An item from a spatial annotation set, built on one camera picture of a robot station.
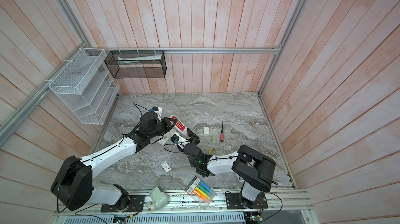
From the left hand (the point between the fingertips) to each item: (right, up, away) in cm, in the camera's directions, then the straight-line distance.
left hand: (177, 123), depth 82 cm
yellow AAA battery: (+18, -17, +8) cm, 26 cm away
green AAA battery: (+20, -11, +15) cm, 27 cm away
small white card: (-7, -24, +1) cm, 25 cm away
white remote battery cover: (+16, -6, +17) cm, 24 cm away
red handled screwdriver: (+26, -9, +14) cm, 31 cm away
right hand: (+4, -5, +1) cm, 7 cm away
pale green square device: (-7, -34, -12) cm, 37 cm away
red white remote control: (+1, -2, 0) cm, 2 cm away
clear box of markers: (+12, -34, -6) cm, 37 cm away
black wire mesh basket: (-30, +38, +19) cm, 52 cm away
